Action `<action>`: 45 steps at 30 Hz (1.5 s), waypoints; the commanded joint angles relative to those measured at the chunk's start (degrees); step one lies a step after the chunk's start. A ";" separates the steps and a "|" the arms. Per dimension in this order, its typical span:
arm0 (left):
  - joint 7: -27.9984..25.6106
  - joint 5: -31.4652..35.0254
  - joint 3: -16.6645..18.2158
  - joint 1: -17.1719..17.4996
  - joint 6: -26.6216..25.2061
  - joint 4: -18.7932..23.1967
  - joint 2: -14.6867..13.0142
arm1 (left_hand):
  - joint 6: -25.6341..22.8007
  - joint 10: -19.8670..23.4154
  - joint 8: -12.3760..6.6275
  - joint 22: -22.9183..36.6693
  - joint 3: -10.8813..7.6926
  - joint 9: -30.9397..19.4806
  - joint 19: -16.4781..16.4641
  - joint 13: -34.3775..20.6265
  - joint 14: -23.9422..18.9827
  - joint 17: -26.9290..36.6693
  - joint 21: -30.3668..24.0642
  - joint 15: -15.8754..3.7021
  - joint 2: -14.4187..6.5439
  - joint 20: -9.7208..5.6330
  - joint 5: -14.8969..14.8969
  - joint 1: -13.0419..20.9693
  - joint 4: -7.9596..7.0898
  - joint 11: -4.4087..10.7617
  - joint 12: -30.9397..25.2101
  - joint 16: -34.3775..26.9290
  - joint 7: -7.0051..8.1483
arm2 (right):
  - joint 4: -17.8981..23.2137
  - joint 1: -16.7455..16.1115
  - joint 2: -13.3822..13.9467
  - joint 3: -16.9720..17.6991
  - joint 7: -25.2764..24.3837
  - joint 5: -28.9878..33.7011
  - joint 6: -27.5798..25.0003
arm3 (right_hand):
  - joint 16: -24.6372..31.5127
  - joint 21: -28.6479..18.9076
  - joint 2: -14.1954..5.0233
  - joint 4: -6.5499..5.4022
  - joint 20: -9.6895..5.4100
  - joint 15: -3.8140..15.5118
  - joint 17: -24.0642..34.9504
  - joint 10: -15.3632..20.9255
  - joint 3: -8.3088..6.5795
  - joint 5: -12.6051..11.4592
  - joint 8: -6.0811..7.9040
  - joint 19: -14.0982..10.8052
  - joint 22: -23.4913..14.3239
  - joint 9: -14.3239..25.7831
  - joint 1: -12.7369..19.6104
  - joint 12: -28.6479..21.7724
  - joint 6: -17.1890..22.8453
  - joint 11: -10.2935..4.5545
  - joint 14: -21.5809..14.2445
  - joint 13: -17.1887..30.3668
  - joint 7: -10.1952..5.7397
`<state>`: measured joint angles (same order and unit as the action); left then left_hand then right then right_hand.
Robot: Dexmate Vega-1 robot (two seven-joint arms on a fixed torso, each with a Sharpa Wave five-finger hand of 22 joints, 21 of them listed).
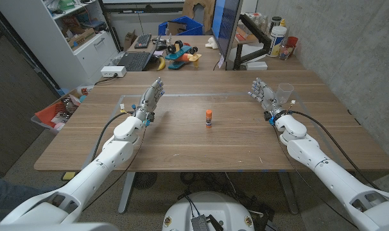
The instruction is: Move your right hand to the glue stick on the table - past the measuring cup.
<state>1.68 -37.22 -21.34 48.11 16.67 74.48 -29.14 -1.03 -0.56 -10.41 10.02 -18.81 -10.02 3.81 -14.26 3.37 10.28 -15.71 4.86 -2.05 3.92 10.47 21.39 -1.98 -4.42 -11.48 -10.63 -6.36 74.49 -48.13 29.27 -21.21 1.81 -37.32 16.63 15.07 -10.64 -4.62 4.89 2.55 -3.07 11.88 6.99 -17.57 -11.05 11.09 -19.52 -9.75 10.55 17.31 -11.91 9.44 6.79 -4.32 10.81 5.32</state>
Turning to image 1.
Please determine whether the teal orange toy airplane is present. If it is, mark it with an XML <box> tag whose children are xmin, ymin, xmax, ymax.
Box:
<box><xmin>164</xmin><ymin>39</ymin><xmax>202</xmax><ymax>70</ymax></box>

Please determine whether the orange printed cardboard box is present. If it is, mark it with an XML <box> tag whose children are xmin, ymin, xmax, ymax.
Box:
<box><xmin>234</xmin><ymin>26</ymin><xmax>260</xmax><ymax>45</ymax></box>

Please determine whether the person in dark trousers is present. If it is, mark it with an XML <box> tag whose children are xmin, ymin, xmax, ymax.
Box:
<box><xmin>0</xmin><ymin>175</ymin><xmax>59</xmax><ymax>222</ymax></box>

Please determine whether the wooden back desk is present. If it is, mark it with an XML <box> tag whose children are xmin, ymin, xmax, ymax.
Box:
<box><xmin>125</xmin><ymin>34</ymin><xmax>307</xmax><ymax>72</ymax></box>

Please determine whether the grey metal table leg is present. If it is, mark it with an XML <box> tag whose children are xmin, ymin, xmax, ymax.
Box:
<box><xmin>117</xmin><ymin>172</ymin><xmax>136</xmax><ymax>214</ymax></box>
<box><xmin>277</xmin><ymin>171</ymin><xmax>300</xmax><ymax>215</ymax></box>

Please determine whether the white crumpled figure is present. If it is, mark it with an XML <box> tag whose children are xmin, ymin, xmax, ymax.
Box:
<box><xmin>205</xmin><ymin>36</ymin><xmax>219</xmax><ymax>50</ymax></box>

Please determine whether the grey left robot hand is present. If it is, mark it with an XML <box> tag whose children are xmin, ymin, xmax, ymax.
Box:
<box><xmin>134</xmin><ymin>76</ymin><xmax>166</xmax><ymax>126</ymax></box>

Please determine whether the clear plastic measuring cup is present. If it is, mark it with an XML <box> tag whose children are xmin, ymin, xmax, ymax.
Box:
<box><xmin>275</xmin><ymin>83</ymin><xmax>295</xmax><ymax>105</ymax></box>

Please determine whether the white round canister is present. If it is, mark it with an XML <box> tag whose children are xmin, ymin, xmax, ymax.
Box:
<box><xmin>266</xmin><ymin>25</ymin><xmax>288</xmax><ymax>58</ymax></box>

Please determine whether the blue plastic bin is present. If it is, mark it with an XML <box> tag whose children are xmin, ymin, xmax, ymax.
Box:
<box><xmin>158</xmin><ymin>15</ymin><xmax>204</xmax><ymax>36</ymax></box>

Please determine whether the small brown cardboard box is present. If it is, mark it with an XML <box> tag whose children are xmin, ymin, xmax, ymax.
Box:
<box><xmin>123</xmin><ymin>30</ymin><xmax>138</xmax><ymax>51</ymax></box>

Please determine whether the red plastic cup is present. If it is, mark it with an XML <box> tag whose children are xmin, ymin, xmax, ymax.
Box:
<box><xmin>286</xmin><ymin>36</ymin><xmax>299</xmax><ymax>55</ymax></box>

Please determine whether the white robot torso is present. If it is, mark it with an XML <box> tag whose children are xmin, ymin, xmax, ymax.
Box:
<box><xmin>162</xmin><ymin>191</ymin><xmax>255</xmax><ymax>231</ymax></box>

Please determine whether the black computer monitor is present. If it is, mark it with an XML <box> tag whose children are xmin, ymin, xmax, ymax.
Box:
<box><xmin>211</xmin><ymin>0</ymin><xmax>243</xmax><ymax>62</ymax></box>

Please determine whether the black laptop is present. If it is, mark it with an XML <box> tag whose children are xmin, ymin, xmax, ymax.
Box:
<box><xmin>116</xmin><ymin>35</ymin><xmax>162</xmax><ymax>72</ymax></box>

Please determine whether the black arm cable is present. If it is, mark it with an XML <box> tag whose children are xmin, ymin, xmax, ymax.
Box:
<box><xmin>289</xmin><ymin>110</ymin><xmax>381</xmax><ymax>191</ymax></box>
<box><xmin>90</xmin><ymin>110</ymin><xmax>136</xmax><ymax>161</ymax></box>

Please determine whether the floor bin with clutter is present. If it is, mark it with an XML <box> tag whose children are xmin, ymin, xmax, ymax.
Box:
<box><xmin>30</xmin><ymin>85</ymin><xmax>96</xmax><ymax>132</ymax></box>

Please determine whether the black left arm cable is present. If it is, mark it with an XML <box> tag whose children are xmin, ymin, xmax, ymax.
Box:
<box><xmin>90</xmin><ymin>110</ymin><xmax>136</xmax><ymax>161</ymax></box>

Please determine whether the white shelf cabinet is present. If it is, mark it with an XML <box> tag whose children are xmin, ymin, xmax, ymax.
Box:
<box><xmin>0</xmin><ymin>0</ymin><xmax>120</xmax><ymax>90</ymax></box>

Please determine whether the dark lidded bottle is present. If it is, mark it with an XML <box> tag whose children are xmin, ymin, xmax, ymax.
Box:
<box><xmin>270</xmin><ymin>15</ymin><xmax>282</xmax><ymax>33</ymax></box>

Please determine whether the small white box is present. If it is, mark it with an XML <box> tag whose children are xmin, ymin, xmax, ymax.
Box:
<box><xmin>245</xmin><ymin>61</ymin><xmax>268</xmax><ymax>71</ymax></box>

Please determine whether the white power strip box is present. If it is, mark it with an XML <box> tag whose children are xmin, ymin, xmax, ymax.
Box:
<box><xmin>100</xmin><ymin>65</ymin><xmax>127</xmax><ymax>78</ymax></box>

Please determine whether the black keyboard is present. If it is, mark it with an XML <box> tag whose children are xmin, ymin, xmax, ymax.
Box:
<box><xmin>134</xmin><ymin>33</ymin><xmax>153</xmax><ymax>49</ymax></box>

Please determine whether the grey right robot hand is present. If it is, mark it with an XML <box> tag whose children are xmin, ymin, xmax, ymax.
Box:
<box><xmin>247</xmin><ymin>77</ymin><xmax>288</xmax><ymax>124</ymax></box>

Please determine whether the cardboard box on shelf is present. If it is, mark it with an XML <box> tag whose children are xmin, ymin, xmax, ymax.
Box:
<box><xmin>67</xmin><ymin>27</ymin><xmax>96</xmax><ymax>49</ymax></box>

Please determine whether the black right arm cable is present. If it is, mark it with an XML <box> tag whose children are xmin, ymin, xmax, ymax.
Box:
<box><xmin>289</xmin><ymin>110</ymin><xmax>381</xmax><ymax>191</ymax></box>

